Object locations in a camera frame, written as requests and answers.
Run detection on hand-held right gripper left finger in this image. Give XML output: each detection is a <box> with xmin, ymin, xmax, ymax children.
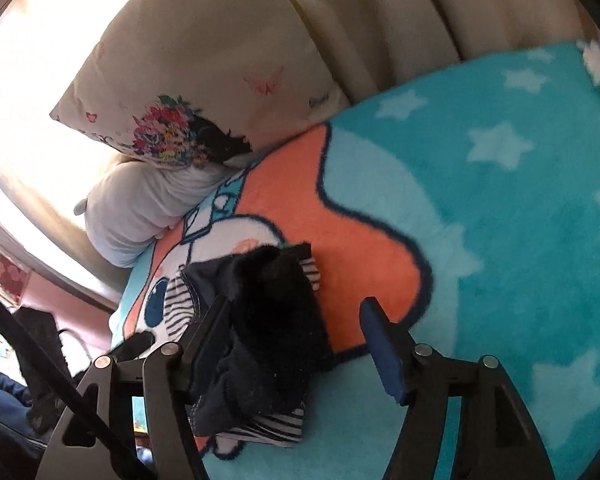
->
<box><xmin>35</xmin><ymin>294</ymin><xmax>231</xmax><ymax>480</ymax></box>

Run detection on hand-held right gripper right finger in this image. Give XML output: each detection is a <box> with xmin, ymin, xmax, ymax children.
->
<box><xmin>359</xmin><ymin>297</ymin><xmax>556</xmax><ymax>480</ymax></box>

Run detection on dark navy striped pants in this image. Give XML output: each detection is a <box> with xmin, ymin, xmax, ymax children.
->
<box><xmin>167</xmin><ymin>242</ymin><xmax>333</xmax><ymax>448</ymax></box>

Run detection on teal and orange printed blanket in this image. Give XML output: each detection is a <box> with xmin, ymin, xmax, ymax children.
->
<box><xmin>110</xmin><ymin>40</ymin><xmax>600</xmax><ymax>480</ymax></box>

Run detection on grey seal plush pillow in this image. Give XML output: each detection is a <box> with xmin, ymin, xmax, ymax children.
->
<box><xmin>74</xmin><ymin>160</ymin><xmax>231</xmax><ymax>268</ymax></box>

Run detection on black bag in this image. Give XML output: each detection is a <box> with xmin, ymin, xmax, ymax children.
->
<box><xmin>17</xmin><ymin>307</ymin><xmax>93</xmax><ymax>433</ymax></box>

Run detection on person's leg in jeans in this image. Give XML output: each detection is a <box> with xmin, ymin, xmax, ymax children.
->
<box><xmin>0</xmin><ymin>362</ymin><xmax>51</xmax><ymax>480</ymax></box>

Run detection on beige floral cushion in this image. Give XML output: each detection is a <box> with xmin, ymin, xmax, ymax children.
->
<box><xmin>50</xmin><ymin>0</ymin><xmax>351</xmax><ymax>168</ymax></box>

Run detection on beige sofa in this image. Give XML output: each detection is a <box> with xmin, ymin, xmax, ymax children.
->
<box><xmin>265</xmin><ymin>0</ymin><xmax>596</xmax><ymax>106</ymax></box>

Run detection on red framed wall picture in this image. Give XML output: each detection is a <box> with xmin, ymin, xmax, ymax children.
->
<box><xmin>0</xmin><ymin>247</ymin><xmax>33</xmax><ymax>306</ymax></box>

